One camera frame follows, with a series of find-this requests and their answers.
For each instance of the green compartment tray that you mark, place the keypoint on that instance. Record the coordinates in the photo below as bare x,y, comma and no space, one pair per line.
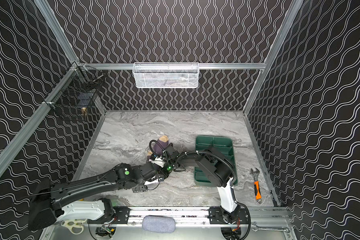
224,145

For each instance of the grey cloth pad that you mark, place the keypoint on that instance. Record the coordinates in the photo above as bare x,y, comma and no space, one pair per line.
159,224

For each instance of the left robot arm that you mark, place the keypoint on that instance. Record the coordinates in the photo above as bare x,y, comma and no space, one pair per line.
48,200

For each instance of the brass padlock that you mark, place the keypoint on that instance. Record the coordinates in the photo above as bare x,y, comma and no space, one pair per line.
84,112

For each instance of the front aluminium rail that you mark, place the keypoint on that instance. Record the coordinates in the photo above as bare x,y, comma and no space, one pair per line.
183,216

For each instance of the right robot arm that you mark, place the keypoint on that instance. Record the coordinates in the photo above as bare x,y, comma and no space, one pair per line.
217,169

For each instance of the aluminium frame profile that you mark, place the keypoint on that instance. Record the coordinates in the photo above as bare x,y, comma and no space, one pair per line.
53,23

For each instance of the purple sock tan toe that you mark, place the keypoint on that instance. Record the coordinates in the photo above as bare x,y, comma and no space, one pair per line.
156,147

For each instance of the adjustable wrench orange handle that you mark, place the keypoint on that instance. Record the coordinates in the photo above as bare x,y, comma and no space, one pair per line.
255,173

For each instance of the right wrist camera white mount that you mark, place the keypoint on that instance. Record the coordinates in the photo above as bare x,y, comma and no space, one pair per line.
158,161

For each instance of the black wire basket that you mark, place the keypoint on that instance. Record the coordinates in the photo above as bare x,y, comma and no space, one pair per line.
81,90

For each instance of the silver combination wrench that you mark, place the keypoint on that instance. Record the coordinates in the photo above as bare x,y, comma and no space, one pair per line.
256,228

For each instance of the scissors cream handles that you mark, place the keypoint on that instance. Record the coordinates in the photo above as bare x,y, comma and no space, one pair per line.
76,227

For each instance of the white wire basket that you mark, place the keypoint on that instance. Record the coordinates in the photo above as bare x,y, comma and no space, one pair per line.
155,75

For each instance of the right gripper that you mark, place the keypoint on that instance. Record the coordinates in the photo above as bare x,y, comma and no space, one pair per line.
170,150

